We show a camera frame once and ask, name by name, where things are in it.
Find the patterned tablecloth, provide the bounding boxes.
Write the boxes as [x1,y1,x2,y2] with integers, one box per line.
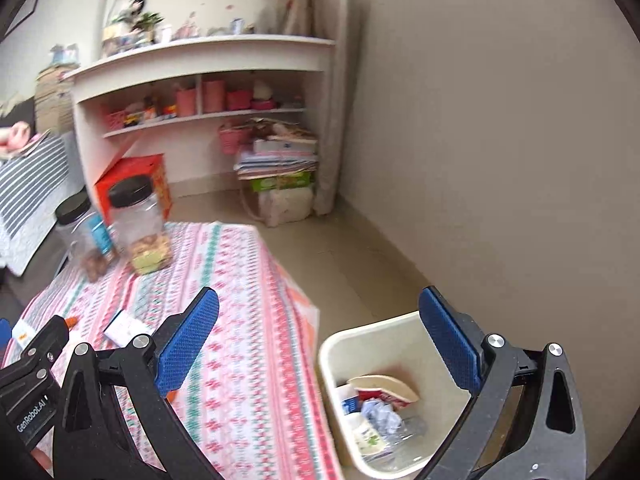
[2,221,346,480]

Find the red cardboard box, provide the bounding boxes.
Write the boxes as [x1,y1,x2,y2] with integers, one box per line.
[95,154,173,226]

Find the pink pot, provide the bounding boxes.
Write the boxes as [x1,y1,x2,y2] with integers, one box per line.
[175,89,197,117]

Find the white sack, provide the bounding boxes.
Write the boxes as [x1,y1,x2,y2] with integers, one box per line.
[257,186,316,228]

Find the dark blue carton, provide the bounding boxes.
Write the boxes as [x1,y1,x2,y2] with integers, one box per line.
[340,384,362,416]

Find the beige curtain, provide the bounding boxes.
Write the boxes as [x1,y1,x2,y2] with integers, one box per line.
[312,0,362,217]

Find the plastic jar of peanuts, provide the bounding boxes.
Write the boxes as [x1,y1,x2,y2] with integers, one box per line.
[108,176,174,276]

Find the white green print packet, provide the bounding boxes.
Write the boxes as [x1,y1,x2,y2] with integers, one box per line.
[350,412,389,457]

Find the tall stack of books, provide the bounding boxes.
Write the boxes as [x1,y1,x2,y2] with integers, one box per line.
[35,67,76,133]

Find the clear storage box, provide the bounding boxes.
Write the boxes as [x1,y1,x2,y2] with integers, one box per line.
[102,35,153,59]

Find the small potted plant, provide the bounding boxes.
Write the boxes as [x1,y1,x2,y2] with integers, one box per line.
[132,10,166,43]

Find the pile of papers and books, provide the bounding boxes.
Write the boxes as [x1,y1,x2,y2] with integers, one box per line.
[235,119,320,181]

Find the blue label plastic jar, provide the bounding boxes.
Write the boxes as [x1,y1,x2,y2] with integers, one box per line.
[54,195,119,283]

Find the red instant noodle cup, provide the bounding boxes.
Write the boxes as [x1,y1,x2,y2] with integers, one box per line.
[347,374,420,409]

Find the white bookshelf unit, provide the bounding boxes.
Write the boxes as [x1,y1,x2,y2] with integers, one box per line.
[65,0,337,201]

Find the pink plush toy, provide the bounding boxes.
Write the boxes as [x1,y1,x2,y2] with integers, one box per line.
[0,121,32,154]

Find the large framed picture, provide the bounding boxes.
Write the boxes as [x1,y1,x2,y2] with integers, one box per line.
[5,0,49,41]

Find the leaning thin books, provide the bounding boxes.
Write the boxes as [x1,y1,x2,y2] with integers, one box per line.
[280,0,321,36]

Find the white trash bin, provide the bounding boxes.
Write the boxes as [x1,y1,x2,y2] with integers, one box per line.
[318,310,481,479]

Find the white paper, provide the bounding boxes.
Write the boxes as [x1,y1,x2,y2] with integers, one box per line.
[361,399,402,433]

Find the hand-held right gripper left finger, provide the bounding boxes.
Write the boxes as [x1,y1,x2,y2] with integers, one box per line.
[52,287,223,480]

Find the striped armrest cover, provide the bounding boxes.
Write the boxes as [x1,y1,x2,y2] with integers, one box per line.
[0,132,84,277]

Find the crushed clear plastic bottle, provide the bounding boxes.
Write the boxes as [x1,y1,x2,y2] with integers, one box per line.
[382,412,429,462]

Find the pink basket with handles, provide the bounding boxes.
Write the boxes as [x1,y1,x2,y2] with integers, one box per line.
[219,127,251,155]

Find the person's left hand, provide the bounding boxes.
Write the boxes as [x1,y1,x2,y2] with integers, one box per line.
[30,447,54,477]

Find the green cardboard box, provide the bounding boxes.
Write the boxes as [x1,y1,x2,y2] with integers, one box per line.
[250,172,316,192]

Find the grey sofa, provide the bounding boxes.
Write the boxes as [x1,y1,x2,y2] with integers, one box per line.
[0,95,87,313]

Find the white printed leaflet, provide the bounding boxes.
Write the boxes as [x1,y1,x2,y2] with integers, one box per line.
[103,308,151,346]

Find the tall pink bin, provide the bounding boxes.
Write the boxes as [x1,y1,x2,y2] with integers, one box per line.
[202,80,226,113]

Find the folded newspaper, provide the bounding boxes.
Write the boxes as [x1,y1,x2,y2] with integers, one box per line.
[20,130,51,154]

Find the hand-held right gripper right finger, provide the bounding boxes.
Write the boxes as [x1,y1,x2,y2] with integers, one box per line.
[414,285,589,480]

